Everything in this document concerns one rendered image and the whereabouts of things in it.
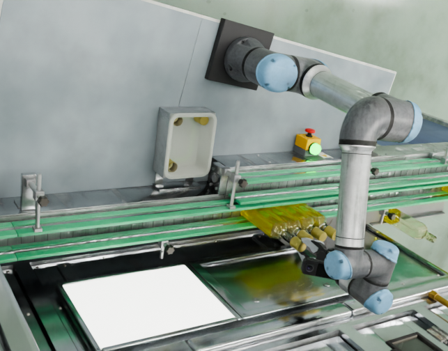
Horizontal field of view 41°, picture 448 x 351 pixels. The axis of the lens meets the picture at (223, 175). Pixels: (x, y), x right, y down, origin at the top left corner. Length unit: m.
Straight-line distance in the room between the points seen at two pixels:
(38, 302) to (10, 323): 0.74
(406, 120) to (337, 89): 0.26
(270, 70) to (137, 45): 0.42
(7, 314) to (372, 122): 0.98
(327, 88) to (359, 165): 0.36
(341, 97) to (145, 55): 0.61
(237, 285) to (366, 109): 0.69
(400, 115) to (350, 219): 0.31
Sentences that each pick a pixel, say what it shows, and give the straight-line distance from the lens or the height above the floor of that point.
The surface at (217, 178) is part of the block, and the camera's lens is 2.02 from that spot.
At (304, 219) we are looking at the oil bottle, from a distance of 2.04.
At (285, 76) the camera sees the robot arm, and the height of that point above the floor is 1.01.
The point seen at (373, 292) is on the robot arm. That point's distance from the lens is 1.70.
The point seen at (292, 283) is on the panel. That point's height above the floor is 1.20.
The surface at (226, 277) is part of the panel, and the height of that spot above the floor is 1.10.
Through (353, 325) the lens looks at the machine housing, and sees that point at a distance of 1.87.
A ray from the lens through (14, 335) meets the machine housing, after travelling 1.01.
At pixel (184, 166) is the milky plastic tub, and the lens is 2.04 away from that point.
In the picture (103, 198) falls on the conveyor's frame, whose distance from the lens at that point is 1.91.
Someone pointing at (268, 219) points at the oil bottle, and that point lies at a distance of 1.99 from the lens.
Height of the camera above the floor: 2.44
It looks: 51 degrees down
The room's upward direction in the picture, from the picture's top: 125 degrees clockwise
